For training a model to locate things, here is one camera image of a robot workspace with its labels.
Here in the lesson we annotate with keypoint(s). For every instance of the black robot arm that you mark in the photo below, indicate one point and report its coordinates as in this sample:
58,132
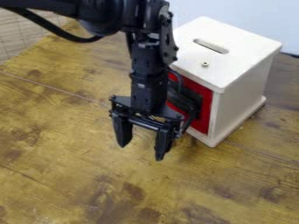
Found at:
144,20

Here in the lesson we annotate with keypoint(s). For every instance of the black drawer handle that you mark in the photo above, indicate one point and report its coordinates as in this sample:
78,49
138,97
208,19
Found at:
187,101

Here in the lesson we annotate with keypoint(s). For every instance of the red drawer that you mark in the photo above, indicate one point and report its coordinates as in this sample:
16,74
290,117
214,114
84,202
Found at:
202,123

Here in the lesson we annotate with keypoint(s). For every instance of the white wooden cabinet box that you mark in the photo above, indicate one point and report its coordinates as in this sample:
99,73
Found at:
224,63

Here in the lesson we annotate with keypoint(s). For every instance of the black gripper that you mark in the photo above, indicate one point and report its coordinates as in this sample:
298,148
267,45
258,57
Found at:
126,116

